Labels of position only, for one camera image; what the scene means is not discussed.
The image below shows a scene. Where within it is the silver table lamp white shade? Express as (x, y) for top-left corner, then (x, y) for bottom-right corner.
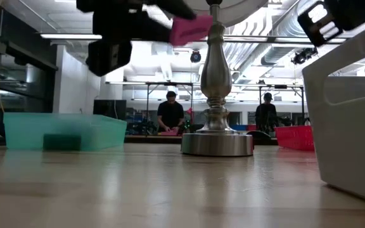
(182, 0), (269, 158)

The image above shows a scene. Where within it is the person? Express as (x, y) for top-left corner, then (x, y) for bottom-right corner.
(156, 91), (185, 133)
(254, 92), (279, 133)

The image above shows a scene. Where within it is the black frame work table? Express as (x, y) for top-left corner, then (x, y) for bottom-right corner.
(106, 81), (199, 136)
(233, 84), (305, 127)

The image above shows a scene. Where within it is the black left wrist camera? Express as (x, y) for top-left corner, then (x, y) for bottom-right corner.
(86, 39), (133, 77)

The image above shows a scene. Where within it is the black rounded chair back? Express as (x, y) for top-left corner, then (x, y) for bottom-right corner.
(245, 130), (271, 145)

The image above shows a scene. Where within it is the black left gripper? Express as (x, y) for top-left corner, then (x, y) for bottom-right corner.
(76, 0), (198, 44)

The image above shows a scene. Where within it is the black ceiling spotlight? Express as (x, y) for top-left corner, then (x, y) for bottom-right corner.
(291, 46), (319, 66)
(190, 49), (202, 63)

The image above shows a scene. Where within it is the pink eraser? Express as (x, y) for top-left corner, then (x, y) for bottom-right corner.
(169, 13), (214, 47)

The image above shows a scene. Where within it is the black cabinet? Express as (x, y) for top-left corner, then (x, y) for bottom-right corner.
(93, 99), (128, 120)

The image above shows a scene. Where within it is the long ceiling light strip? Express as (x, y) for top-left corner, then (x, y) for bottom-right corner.
(39, 32), (345, 44)

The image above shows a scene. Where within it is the green translucent plastic bin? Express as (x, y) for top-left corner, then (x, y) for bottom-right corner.
(3, 113), (128, 151)

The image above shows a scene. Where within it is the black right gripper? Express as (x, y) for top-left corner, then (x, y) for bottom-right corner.
(297, 0), (365, 48)

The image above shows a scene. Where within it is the red plastic basket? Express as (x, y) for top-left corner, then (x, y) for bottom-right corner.
(274, 125), (316, 152)

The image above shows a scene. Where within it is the translucent white plastic bin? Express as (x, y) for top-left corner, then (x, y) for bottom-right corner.
(301, 17), (365, 207)

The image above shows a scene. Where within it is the silver air duct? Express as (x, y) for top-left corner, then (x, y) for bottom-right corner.
(260, 0), (335, 67)

